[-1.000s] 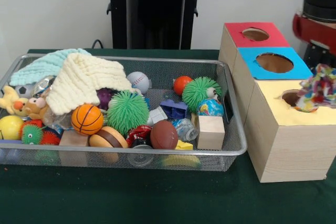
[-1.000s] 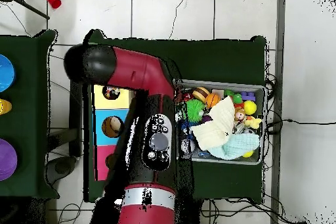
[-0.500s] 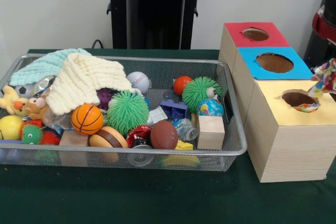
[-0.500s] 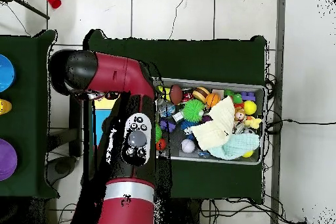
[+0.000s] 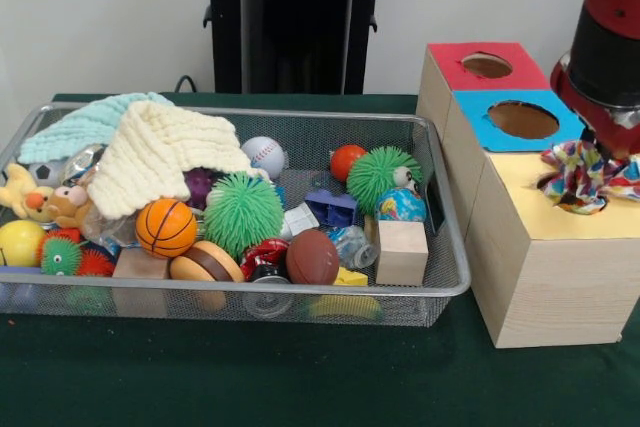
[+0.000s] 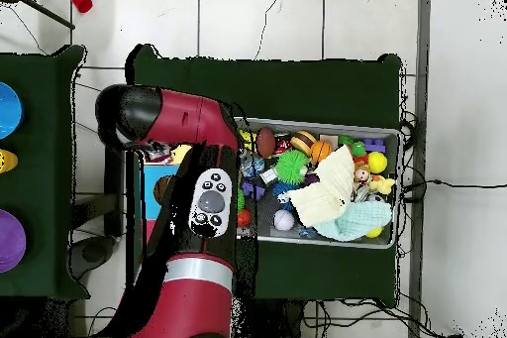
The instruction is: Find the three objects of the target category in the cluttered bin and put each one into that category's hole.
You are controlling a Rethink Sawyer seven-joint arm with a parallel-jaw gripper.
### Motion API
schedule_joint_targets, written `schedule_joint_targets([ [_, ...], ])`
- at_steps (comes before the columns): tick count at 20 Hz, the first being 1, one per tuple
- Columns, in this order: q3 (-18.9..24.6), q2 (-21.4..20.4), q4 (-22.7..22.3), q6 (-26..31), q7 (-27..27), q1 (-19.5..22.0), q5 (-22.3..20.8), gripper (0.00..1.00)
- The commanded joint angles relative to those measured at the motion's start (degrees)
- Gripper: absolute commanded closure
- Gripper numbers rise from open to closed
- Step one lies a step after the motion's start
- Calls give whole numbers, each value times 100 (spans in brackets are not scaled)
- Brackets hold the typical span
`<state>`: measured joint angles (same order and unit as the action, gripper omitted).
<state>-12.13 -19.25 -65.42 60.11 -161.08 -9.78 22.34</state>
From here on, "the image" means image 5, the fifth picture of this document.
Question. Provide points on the green spiky ball with eyes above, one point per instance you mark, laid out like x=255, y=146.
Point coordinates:
x=375, y=177

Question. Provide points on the plain wooden cube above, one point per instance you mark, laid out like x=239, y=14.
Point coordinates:
x=402, y=252

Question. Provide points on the clear mesh bin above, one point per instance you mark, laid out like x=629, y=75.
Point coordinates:
x=350, y=307

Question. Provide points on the dark green table cloth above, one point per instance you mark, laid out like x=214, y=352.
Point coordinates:
x=300, y=377

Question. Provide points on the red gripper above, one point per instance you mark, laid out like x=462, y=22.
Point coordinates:
x=622, y=142

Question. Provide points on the brown toy football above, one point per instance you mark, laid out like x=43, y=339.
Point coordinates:
x=312, y=257

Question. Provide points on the polka dot cloth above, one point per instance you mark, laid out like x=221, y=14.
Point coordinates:
x=575, y=177

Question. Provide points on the toy burger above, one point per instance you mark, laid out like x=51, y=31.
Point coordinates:
x=205, y=262

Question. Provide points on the mint waffle cloth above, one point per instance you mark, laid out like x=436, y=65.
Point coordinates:
x=75, y=127

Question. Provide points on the green spiky rubber ball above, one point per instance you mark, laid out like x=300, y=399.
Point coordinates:
x=242, y=214

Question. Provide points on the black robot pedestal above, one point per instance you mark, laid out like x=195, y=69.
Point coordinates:
x=300, y=22

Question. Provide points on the wooden box with three holes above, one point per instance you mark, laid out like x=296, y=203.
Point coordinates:
x=560, y=287

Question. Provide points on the orange toy basketball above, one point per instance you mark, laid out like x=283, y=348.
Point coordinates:
x=166, y=228

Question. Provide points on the cream waffle cloth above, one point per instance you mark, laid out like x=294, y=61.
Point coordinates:
x=160, y=147

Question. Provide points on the yellow smiley ball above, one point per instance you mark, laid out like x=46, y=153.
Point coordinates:
x=20, y=244

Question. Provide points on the globe print ball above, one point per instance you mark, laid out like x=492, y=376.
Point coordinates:
x=400, y=206

